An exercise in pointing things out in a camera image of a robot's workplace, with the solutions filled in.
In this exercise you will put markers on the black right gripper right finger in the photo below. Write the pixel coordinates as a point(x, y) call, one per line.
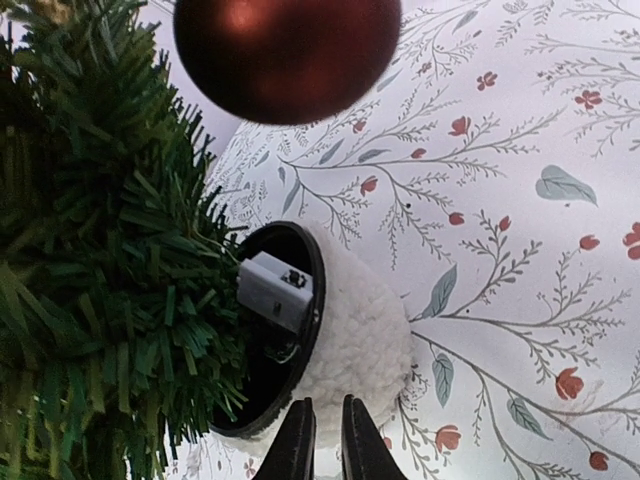
point(364, 453)

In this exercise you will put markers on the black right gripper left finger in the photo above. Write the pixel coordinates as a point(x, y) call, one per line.
point(292, 452)

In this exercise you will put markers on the white ribbed plant pot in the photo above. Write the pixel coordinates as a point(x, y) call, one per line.
point(355, 340)

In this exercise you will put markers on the small green christmas tree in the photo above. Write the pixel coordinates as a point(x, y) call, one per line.
point(120, 329)

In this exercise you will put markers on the dark red bauble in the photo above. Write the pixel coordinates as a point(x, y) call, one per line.
point(285, 62)

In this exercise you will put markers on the white fairy light battery box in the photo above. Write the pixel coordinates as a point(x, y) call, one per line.
point(275, 290)

